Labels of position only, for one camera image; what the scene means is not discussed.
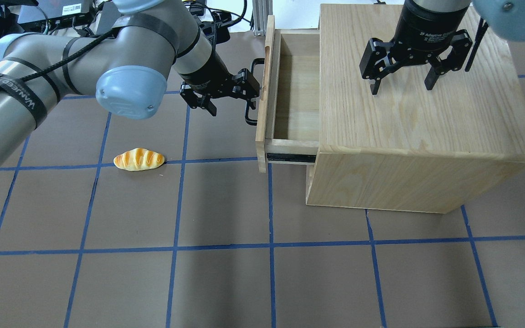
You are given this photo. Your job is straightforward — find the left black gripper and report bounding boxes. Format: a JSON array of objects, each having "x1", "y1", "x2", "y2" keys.
[{"x1": 174, "y1": 50, "x2": 261, "y2": 117}]

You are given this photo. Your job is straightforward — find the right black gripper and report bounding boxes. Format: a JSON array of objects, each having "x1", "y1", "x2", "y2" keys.
[{"x1": 359, "y1": 0, "x2": 473, "y2": 95}]

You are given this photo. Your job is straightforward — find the black drawer handle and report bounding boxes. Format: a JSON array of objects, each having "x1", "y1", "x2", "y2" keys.
[{"x1": 245, "y1": 58, "x2": 265, "y2": 126}]

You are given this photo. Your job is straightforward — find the wooden drawer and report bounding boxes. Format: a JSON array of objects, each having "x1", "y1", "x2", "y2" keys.
[
  {"x1": 305, "y1": 164, "x2": 318, "y2": 206},
  {"x1": 255, "y1": 15, "x2": 319, "y2": 173}
]

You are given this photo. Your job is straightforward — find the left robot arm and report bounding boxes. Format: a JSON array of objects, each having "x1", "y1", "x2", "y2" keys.
[{"x1": 0, "y1": 0, "x2": 260, "y2": 166}]

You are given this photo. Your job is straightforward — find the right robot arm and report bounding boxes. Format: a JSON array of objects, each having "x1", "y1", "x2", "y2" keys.
[{"x1": 359, "y1": 0, "x2": 525, "y2": 95}]

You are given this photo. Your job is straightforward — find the wooden drawer cabinet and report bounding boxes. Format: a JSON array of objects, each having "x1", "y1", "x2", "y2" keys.
[{"x1": 315, "y1": 4, "x2": 525, "y2": 214}]

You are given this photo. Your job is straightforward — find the toy bread loaf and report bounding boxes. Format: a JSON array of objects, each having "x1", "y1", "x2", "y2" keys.
[{"x1": 113, "y1": 148, "x2": 166, "y2": 172}]

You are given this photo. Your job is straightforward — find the aluminium frame post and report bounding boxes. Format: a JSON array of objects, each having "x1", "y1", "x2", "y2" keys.
[{"x1": 250, "y1": 0, "x2": 273, "y2": 36}]

